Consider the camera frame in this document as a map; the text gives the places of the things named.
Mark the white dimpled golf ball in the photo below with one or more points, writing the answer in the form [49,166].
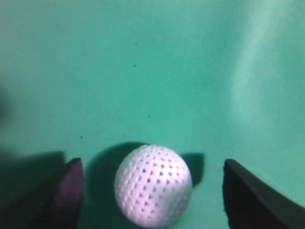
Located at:
[153,186]

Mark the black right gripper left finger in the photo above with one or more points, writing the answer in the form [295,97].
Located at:
[55,203]

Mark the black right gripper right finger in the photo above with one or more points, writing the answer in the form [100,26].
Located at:
[250,203]

